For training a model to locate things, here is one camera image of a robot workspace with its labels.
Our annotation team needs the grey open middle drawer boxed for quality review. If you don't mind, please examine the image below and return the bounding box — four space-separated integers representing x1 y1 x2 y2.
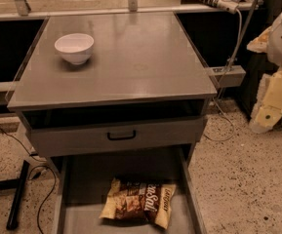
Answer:
52 147 207 234

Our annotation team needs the black metal floor stand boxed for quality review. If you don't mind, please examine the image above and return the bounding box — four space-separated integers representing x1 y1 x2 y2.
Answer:
0 161 29 231

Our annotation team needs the grey top drawer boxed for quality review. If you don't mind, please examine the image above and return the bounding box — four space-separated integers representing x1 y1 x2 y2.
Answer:
27 116 207 157

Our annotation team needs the brown chip bag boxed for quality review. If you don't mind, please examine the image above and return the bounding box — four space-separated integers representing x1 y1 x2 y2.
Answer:
100 177 177 229

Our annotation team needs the black floor cable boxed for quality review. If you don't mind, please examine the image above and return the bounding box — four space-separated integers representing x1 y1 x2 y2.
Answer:
0 116 59 234

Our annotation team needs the grey side bracket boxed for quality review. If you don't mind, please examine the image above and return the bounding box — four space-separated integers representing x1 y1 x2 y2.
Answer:
206 65 246 89

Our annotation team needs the white ceramic bowl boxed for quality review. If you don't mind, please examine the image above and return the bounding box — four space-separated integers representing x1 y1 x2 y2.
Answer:
55 33 95 65

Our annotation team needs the black drawer handle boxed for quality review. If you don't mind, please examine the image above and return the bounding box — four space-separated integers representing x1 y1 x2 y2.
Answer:
106 130 137 141

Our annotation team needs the grey rail shelf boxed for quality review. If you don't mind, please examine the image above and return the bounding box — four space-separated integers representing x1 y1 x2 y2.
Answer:
0 0 265 21

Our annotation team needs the white power cable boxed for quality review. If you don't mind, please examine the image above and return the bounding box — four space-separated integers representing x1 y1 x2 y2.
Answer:
202 9 244 143

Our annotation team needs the grey drawer cabinet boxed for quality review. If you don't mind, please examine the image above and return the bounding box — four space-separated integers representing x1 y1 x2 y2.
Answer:
6 11 219 168

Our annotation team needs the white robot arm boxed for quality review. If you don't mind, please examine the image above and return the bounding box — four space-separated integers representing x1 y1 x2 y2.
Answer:
247 12 282 134

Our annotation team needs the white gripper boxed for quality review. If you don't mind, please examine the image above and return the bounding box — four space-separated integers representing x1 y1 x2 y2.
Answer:
249 68 282 134

